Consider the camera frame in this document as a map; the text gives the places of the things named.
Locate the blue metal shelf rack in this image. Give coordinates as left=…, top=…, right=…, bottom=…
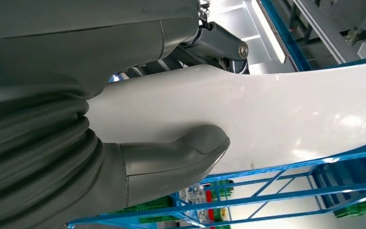
left=68, top=0, right=366, bottom=229

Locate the green plastic crate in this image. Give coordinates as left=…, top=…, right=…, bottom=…
left=139, top=196, right=179, bottom=224
left=334, top=199, right=366, bottom=219

